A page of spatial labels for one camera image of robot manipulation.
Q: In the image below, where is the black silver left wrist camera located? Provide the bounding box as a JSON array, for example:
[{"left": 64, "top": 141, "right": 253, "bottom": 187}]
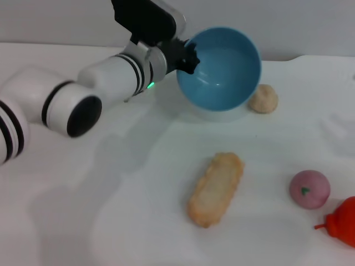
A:
[{"left": 110, "top": 0, "right": 187, "bottom": 49}]

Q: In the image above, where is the red rubber toy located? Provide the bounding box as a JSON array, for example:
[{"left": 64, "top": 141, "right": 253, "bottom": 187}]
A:
[{"left": 314, "top": 196, "right": 355, "bottom": 247}]

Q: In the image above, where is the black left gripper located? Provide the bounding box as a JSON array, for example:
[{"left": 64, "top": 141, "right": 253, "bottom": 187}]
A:
[{"left": 162, "top": 38, "right": 201, "bottom": 75}]

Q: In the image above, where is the pink peach bun green leaf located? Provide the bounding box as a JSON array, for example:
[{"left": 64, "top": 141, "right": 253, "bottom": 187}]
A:
[{"left": 289, "top": 169, "right": 331, "bottom": 209}]

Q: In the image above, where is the long orange striped bread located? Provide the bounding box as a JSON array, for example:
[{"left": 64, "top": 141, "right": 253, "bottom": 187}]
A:
[{"left": 187, "top": 151, "right": 245, "bottom": 228}]

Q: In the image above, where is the blue ceramic bowl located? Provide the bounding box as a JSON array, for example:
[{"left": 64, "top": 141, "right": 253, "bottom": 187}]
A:
[{"left": 176, "top": 26, "right": 262, "bottom": 111}]

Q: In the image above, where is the round beige bun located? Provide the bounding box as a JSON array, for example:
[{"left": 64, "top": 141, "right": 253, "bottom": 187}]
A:
[{"left": 247, "top": 84, "right": 278, "bottom": 114}]

